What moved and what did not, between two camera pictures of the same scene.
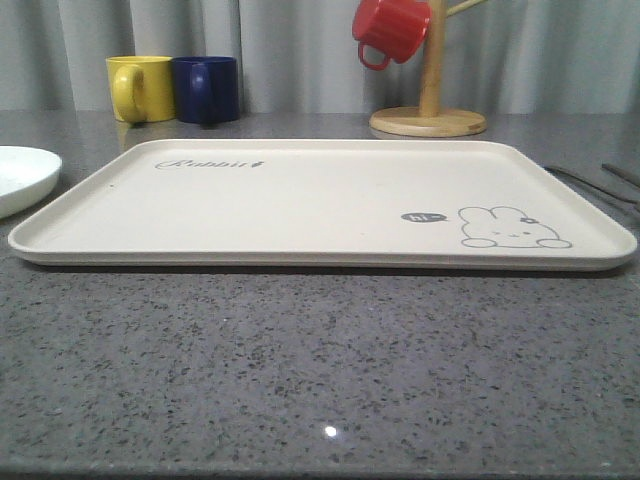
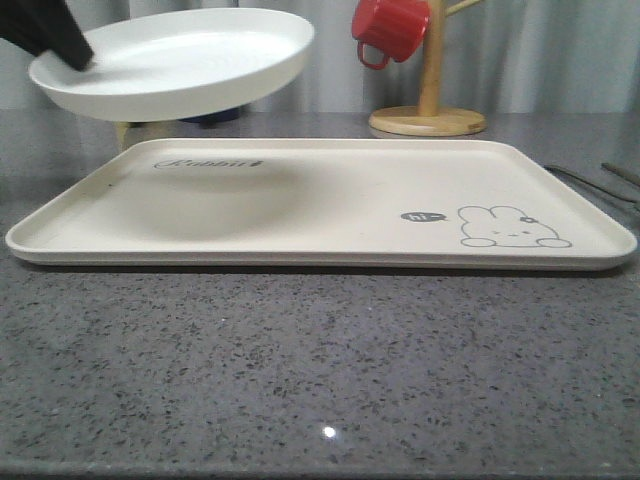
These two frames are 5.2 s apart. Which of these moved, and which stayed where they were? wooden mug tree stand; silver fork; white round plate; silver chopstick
Moved: white round plate
Stayed: silver chopstick; silver fork; wooden mug tree stand
